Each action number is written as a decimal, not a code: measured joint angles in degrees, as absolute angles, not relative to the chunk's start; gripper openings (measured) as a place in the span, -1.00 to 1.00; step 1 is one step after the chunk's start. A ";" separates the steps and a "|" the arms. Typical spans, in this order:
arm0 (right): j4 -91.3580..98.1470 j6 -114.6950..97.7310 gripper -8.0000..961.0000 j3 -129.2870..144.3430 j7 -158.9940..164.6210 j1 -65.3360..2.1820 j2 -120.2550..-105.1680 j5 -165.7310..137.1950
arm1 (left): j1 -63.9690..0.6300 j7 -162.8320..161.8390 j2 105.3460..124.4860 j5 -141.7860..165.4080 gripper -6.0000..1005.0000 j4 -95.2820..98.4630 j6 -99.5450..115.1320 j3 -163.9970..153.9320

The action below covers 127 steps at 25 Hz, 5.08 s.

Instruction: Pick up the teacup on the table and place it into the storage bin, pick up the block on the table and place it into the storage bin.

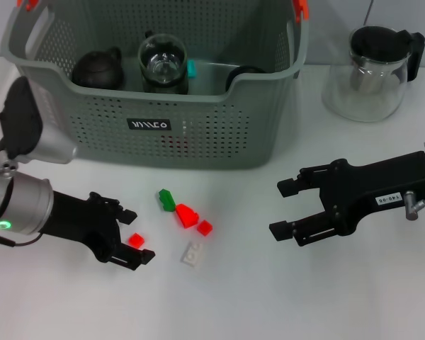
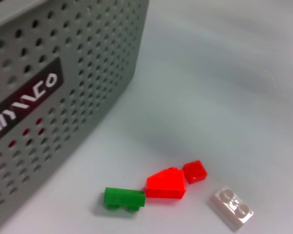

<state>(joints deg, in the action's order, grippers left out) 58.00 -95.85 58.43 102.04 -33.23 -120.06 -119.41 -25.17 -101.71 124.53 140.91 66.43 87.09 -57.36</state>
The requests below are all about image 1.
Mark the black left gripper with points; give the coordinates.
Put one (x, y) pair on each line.
(81, 223)

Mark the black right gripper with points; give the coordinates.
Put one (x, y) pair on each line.
(372, 184)

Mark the green toy brick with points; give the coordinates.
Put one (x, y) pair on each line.
(167, 202)

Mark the glass teacup with black holder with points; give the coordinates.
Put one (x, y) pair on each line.
(161, 53)
(241, 72)
(184, 85)

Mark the teal square plate brick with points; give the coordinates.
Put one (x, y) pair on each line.
(192, 69)

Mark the grey-green perforated storage bin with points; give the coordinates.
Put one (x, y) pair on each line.
(198, 141)

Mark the small red square brick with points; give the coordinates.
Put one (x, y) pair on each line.
(137, 240)
(204, 227)

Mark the large red sloped brick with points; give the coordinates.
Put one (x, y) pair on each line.
(186, 216)

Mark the white flat plate brick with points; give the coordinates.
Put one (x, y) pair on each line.
(193, 254)

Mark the glass pitcher with black lid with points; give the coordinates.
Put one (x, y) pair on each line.
(365, 95)

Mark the black round teapot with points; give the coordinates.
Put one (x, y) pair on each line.
(95, 71)

